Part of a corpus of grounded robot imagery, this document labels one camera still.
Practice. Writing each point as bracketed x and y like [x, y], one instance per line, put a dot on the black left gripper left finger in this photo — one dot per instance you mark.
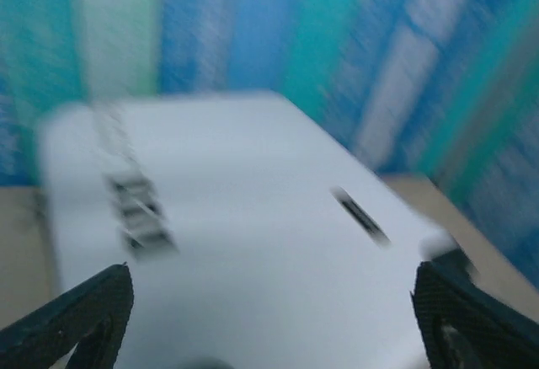
[105, 301]

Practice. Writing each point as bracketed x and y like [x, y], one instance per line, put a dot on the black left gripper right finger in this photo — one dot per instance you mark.
[438, 301]

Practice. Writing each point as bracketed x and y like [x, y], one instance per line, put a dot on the white hard-shell suitcase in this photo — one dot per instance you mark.
[252, 217]

